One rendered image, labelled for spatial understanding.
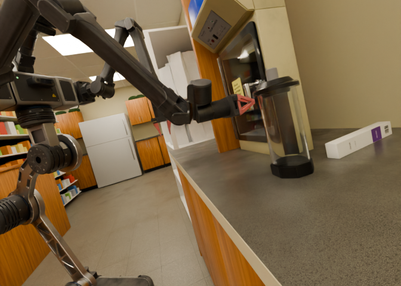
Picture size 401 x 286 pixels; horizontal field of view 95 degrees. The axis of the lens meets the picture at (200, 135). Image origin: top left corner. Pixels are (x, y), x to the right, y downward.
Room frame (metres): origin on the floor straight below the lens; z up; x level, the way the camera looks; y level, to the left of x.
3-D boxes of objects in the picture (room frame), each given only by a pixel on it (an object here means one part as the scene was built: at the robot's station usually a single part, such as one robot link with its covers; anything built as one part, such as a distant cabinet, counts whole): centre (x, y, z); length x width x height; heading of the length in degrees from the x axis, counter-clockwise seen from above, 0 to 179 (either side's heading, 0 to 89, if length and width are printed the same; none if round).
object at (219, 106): (0.60, -0.09, 1.15); 0.10 x 0.07 x 0.07; 14
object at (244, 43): (0.74, -0.21, 1.19); 0.30 x 0.01 x 0.40; 14
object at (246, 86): (0.63, -0.20, 1.17); 0.05 x 0.03 x 0.10; 104
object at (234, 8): (0.73, -0.16, 1.46); 0.32 x 0.11 x 0.10; 14
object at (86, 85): (1.11, 0.56, 1.45); 0.09 x 0.08 x 0.12; 164
